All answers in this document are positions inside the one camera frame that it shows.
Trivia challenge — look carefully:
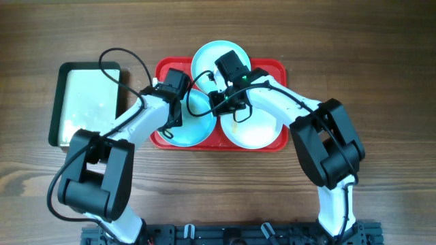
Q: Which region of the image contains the light blue plate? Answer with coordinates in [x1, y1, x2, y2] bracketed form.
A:
[157, 88, 217, 147]
[191, 40, 251, 94]

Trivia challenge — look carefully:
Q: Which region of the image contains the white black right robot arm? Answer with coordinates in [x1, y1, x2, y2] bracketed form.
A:
[207, 68, 365, 243]

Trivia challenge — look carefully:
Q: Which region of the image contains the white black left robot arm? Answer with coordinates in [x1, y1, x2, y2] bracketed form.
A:
[52, 84, 187, 244]

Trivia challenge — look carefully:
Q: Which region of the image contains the red plastic tray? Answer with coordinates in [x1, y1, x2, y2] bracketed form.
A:
[149, 56, 290, 152]

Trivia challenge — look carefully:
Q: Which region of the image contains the dark green water tray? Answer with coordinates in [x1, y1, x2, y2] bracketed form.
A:
[48, 61, 121, 147]

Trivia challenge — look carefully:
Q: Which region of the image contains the white plate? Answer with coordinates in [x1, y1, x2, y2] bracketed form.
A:
[220, 108, 283, 150]

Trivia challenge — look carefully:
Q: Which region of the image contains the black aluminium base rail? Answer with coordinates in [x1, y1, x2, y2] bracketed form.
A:
[80, 221, 384, 245]

